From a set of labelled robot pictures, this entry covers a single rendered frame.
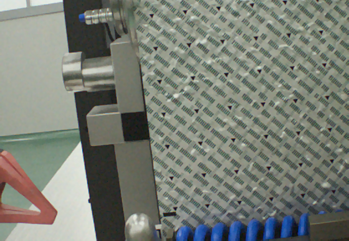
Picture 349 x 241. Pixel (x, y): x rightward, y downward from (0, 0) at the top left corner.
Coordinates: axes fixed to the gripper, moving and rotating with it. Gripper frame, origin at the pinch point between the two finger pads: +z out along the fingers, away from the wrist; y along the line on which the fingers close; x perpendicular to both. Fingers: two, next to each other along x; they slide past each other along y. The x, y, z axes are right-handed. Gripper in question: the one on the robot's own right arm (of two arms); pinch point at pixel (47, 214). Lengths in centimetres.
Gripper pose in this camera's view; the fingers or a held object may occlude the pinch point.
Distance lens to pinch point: 76.8
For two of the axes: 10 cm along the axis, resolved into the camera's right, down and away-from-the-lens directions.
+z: 9.1, 4.2, 0.3
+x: 4.2, -8.9, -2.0
